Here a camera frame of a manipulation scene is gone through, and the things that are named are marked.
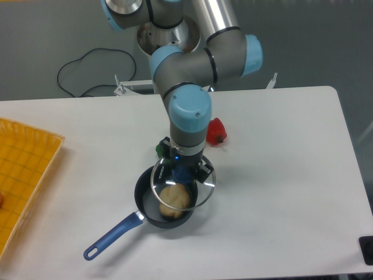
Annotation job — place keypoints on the yellow plastic basket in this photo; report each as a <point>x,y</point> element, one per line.
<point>27,154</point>

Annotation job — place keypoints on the dark pot blue handle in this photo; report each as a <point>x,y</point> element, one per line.
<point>149,209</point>

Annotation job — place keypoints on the glass pot lid blue knob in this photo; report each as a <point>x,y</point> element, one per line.
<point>200,192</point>

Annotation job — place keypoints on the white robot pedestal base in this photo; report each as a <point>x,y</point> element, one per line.
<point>163,41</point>

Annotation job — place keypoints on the red bell pepper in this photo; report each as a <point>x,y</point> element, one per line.
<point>216,132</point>

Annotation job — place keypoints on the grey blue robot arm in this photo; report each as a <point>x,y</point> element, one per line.
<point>189,107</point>

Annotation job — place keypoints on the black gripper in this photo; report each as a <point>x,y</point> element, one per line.
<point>185,161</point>

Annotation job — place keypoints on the beige bread roll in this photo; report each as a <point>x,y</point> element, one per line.
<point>177,196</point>

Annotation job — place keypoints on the green bell pepper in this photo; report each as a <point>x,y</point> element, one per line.
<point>158,148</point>

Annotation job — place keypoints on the black device at table edge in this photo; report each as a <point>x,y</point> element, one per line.
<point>366,245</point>

